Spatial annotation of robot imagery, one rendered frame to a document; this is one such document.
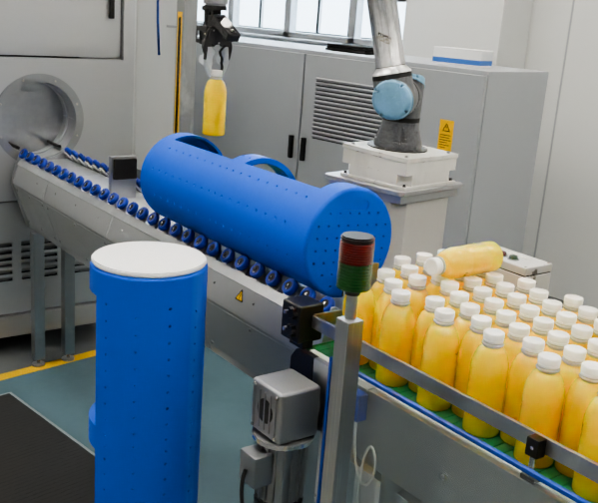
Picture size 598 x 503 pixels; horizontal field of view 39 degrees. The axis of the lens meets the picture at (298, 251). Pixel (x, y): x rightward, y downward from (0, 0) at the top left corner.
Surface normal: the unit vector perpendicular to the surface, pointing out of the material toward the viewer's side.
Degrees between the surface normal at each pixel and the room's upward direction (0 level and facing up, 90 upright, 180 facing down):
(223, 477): 0
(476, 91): 90
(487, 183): 90
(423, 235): 90
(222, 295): 70
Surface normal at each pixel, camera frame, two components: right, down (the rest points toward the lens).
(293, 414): 0.59, 0.26
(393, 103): -0.28, 0.38
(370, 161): -0.71, 0.14
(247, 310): -0.73, -0.22
